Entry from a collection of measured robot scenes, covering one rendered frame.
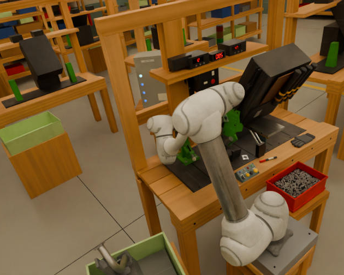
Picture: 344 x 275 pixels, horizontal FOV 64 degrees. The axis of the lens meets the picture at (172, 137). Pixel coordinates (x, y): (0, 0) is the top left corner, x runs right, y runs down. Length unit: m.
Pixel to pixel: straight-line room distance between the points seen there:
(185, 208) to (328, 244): 1.48
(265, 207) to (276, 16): 1.62
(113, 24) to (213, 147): 0.95
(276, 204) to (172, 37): 1.17
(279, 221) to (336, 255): 1.44
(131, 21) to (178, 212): 1.15
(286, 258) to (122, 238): 1.73
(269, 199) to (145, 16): 1.21
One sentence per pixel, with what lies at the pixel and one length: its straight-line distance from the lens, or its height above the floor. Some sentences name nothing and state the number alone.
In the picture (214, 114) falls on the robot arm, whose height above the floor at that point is 1.65.
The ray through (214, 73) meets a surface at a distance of 2.00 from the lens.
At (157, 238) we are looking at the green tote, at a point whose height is 0.94.
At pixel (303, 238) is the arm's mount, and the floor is 0.92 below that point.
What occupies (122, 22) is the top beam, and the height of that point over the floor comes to 1.90.
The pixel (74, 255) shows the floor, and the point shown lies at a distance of 2.91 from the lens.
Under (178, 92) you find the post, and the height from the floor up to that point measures 1.37.
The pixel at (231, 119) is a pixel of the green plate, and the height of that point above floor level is 1.20.
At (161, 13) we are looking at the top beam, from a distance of 1.82.
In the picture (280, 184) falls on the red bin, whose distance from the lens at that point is 1.91.
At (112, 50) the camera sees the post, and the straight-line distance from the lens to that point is 1.70.
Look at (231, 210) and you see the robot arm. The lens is 1.19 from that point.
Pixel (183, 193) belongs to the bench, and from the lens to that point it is 1.83.
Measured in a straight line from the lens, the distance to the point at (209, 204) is 1.72.
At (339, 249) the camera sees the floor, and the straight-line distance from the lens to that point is 2.80.
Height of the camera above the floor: 2.14
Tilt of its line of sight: 32 degrees down
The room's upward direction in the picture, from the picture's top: 8 degrees counter-clockwise
